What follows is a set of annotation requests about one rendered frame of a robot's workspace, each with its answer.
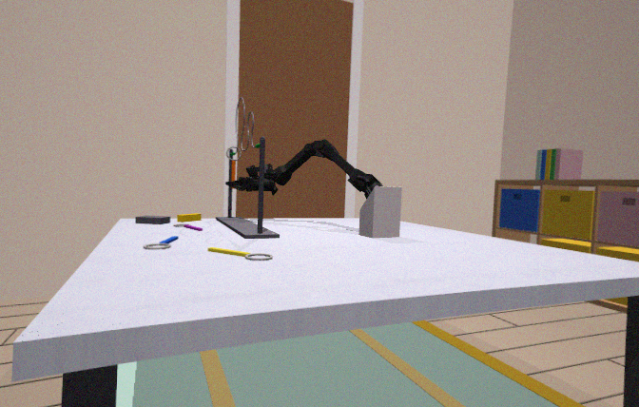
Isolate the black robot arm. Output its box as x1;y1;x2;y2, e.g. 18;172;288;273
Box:
246;139;382;199

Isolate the yellow rectangular block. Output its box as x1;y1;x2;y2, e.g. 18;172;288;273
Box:
177;214;201;223

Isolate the grey loop with blue handle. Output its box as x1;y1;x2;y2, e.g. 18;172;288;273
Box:
144;236;179;250

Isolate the grey loop with yellow handle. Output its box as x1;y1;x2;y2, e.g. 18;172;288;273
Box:
207;247;273;261

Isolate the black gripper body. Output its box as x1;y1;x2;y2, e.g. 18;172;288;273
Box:
243;177;259;192

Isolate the grey loop with purple handle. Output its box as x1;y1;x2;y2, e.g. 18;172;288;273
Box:
173;223;203;231

